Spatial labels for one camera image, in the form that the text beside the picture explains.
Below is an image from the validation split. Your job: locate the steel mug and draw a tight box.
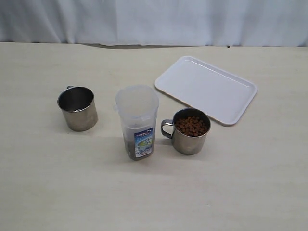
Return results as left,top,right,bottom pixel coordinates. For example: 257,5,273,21
57,85,98,132
160,107,211,155

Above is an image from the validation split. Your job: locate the clear plastic pitcher with label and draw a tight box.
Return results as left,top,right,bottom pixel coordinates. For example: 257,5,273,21
115,85,159,161

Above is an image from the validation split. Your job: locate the white plastic tray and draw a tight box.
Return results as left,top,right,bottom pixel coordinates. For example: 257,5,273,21
154,56,258,126

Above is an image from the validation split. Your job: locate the white backdrop curtain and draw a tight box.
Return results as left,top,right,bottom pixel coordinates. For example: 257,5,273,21
0,0,308,47

